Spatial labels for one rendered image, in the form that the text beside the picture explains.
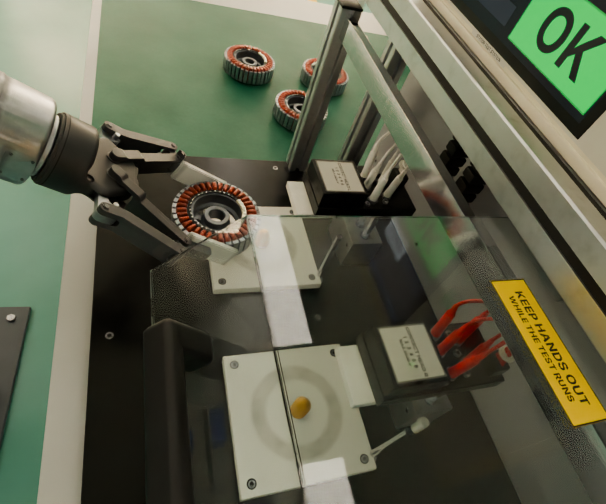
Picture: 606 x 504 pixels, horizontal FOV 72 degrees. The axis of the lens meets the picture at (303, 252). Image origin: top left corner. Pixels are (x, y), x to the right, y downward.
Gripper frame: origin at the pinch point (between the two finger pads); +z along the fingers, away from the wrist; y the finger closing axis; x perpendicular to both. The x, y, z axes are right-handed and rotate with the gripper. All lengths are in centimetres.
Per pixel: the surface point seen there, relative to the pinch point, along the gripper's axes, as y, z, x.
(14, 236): -65, 1, -97
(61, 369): 14.7, -10.4, -16.9
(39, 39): -188, -3, -100
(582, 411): 34.2, 0.7, 26.6
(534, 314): 28.1, 1.3, 27.0
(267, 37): -69, 24, 3
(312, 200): 1.5, 7.6, 10.3
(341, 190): 2.6, 8.3, 14.3
